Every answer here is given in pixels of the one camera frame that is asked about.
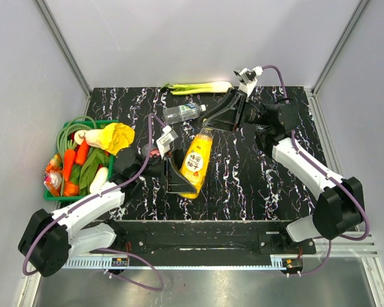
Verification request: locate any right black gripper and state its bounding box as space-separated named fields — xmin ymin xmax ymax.
xmin=198 ymin=88 xmax=269 ymax=134

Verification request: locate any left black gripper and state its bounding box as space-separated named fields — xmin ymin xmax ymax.
xmin=135 ymin=148 xmax=203 ymax=193

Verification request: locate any yellow juice bottle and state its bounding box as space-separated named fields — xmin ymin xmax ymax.
xmin=180 ymin=128 xmax=213 ymax=200

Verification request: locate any red cap water bottle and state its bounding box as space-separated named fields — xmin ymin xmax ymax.
xmin=141 ymin=145 xmax=161 ymax=159

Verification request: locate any clear bottle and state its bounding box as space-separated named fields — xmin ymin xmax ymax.
xmin=163 ymin=103 xmax=207 ymax=125

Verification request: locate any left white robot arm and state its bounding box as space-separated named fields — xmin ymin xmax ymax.
xmin=18 ymin=148 xmax=197 ymax=277

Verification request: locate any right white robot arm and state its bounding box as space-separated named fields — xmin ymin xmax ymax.
xmin=199 ymin=89 xmax=369 ymax=253

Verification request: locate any green leek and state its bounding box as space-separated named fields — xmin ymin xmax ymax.
xmin=161 ymin=81 xmax=233 ymax=96

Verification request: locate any yellow toy cabbage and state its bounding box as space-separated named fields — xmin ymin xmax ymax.
xmin=84 ymin=123 xmax=135 ymax=155

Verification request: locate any green toy leafy vegetable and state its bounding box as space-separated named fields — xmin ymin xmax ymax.
xmin=70 ymin=148 xmax=111 ymax=191

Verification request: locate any orange toy carrot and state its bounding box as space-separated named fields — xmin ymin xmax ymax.
xmin=63 ymin=149 xmax=76 ymax=182
xmin=75 ymin=139 xmax=90 ymax=166

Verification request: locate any green plastic basket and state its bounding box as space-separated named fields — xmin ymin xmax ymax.
xmin=44 ymin=116 xmax=118 ymax=201

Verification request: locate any colourful snack packet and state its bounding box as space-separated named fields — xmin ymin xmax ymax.
xmin=44 ymin=153 xmax=63 ymax=197

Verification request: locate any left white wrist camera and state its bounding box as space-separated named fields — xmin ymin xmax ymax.
xmin=156 ymin=125 xmax=178 ymax=158

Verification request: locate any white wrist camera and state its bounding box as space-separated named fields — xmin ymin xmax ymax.
xmin=156 ymin=125 xmax=178 ymax=158
xmin=234 ymin=66 xmax=263 ymax=97

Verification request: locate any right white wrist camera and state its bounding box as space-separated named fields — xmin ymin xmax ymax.
xmin=234 ymin=66 xmax=263 ymax=97

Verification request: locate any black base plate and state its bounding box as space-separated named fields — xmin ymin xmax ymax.
xmin=109 ymin=221 xmax=316 ymax=267

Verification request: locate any green coiled hose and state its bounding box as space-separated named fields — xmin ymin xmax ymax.
xmin=56 ymin=115 xmax=99 ymax=196

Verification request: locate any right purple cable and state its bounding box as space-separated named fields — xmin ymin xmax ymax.
xmin=262 ymin=65 xmax=371 ymax=278

